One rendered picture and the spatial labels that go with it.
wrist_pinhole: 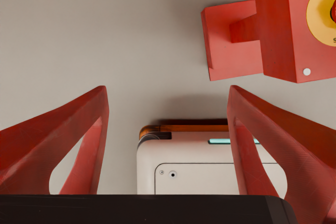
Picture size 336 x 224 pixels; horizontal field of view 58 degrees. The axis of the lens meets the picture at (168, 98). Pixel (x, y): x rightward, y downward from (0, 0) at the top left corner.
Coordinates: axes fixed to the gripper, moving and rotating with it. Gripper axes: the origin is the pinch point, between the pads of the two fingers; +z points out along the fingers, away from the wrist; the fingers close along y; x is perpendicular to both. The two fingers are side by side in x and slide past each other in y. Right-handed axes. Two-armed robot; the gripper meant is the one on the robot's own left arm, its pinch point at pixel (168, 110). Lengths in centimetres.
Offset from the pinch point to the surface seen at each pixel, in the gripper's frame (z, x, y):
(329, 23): 21.6, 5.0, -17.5
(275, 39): 25.6, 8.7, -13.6
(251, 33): 59, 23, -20
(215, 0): 98, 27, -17
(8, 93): 83, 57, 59
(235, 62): 77, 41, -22
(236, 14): 84, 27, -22
